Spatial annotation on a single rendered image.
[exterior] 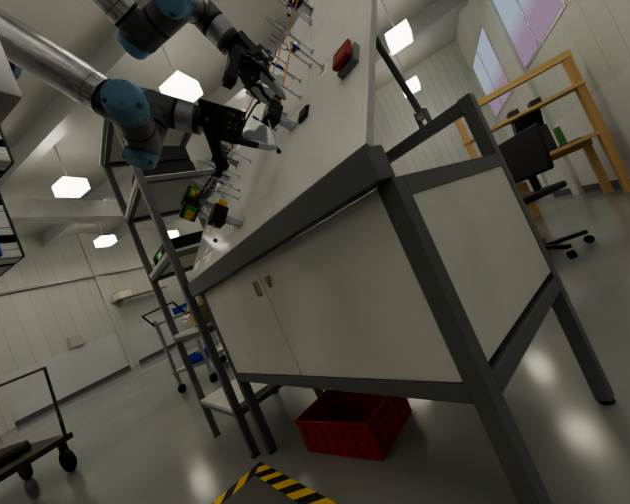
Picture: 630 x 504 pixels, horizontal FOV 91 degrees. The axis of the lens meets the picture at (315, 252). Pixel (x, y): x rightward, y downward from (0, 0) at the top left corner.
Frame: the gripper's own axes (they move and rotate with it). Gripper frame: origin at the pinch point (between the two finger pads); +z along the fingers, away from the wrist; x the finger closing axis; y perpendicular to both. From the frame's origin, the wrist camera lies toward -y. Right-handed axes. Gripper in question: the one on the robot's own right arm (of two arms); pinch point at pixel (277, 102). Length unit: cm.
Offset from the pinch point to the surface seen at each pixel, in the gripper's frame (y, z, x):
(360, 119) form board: -20.8, 16.8, -30.9
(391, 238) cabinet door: -33, 36, -28
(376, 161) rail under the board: -28.3, 23.2, -33.1
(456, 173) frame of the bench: -7, 42, -32
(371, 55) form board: -5.0, 10.3, -31.8
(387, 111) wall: 867, 152, 473
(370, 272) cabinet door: -36, 41, -20
